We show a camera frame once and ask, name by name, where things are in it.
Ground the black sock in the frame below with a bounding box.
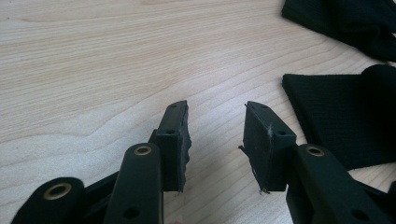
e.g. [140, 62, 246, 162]
[281, 0, 396, 63]
[281, 63, 396, 171]

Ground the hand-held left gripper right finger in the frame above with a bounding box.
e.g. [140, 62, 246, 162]
[238, 101, 393, 224]

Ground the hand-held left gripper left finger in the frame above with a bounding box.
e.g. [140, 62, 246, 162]
[103, 99, 192, 224]

